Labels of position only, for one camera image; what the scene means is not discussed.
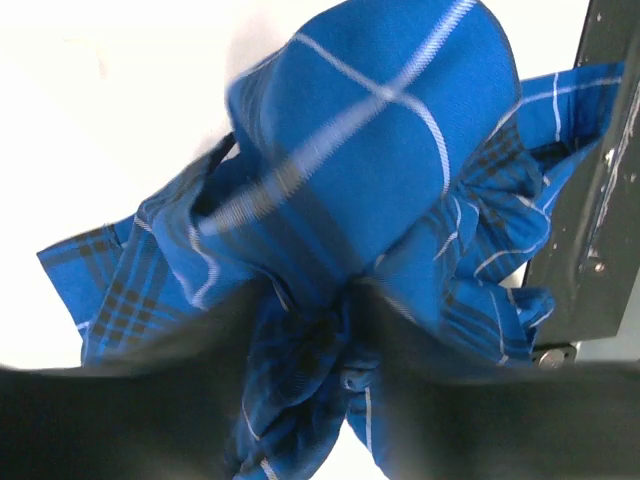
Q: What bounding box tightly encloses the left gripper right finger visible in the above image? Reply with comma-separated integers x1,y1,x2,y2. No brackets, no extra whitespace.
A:
345,281,639,479

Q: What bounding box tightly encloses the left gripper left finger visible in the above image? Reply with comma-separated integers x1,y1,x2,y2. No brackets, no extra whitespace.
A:
1,284,270,479

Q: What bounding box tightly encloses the blue plaid shirt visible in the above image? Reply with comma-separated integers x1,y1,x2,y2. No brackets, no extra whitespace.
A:
38,1,624,479

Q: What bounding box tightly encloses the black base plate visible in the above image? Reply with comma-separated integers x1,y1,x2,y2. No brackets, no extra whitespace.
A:
525,1,639,353

